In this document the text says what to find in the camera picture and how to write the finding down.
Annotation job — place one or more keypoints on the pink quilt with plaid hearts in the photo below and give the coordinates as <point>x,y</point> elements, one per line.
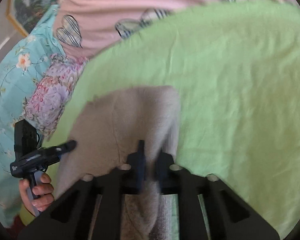
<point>86,27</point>

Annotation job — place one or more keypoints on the light green bed sheet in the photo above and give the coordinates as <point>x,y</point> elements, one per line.
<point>236,68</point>

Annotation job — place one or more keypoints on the beige knitted sweater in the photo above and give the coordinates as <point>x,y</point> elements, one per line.
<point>107,130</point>

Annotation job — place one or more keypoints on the purple floral pillow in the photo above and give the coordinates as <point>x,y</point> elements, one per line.
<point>46,105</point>

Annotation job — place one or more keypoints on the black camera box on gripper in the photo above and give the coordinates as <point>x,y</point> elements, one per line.
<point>26,139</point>

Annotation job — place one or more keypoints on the person's left hand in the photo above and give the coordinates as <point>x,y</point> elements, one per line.
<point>44,191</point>

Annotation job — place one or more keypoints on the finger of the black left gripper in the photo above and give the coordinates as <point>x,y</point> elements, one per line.
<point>66,147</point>

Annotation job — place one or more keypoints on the framed landscape painting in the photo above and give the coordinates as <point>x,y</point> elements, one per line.
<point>25,14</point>

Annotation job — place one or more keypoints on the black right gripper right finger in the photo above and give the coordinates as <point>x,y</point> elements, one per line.
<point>207,207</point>

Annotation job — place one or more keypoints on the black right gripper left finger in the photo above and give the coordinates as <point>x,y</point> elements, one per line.
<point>92,207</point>

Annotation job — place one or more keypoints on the teal floral pillow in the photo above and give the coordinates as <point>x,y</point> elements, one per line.
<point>20,71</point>

